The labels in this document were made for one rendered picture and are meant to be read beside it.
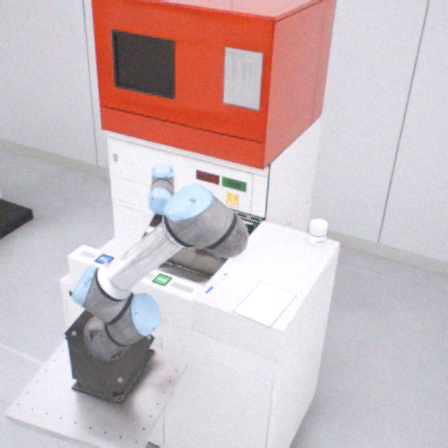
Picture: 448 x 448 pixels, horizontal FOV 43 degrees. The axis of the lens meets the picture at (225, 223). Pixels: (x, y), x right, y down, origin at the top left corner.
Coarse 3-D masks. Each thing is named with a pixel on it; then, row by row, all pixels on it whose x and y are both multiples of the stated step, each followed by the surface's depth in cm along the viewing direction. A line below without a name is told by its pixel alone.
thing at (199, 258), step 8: (184, 248) 239; (192, 248) 240; (200, 248) 240; (176, 256) 234; (184, 256) 234; (192, 256) 235; (200, 256) 235; (208, 256) 235; (216, 256) 235; (184, 264) 229; (192, 264) 230; (200, 264) 230; (208, 264) 230; (216, 264) 230; (200, 272) 226; (208, 272) 225; (216, 272) 226
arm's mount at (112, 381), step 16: (80, 320) 176; (80, 336) 174; (80, 352) 172; (128, 352) 184; (144, 352) 188; (80, 368) 177; (96, 368) 173; (112, 368) 176; (128, 368) 181; (80, 384) 181; (96, 384) 178; (112, 384) 175; (128, 384) 182; (112, 400) 179
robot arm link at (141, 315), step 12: (132, 300) 165; (144, 300) 167; (156, 300) 171; (120, 312) 163; (132, 312) 163; (144, 312) 165; (156, 312) 169; (108, 324) 166; (120, 324) 164; (132, 324) 164; (144, 324) 163; (156, 324) 167; (120, 336) 168; (132, 336) 167; (144, 336) 169
